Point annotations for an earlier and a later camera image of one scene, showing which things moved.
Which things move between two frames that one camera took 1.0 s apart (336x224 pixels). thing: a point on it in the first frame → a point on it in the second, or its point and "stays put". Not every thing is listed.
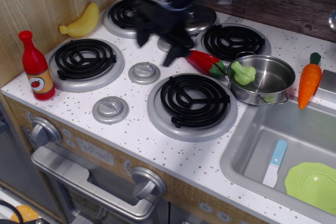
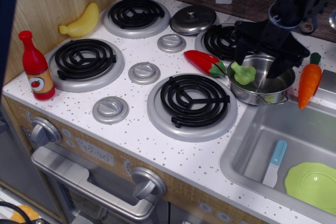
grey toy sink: x=310 y=134 stays put
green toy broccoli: x=243 y=75 stays put
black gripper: x=171 y=24 → x=271 y=38
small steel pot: x=274 y=77 stays put
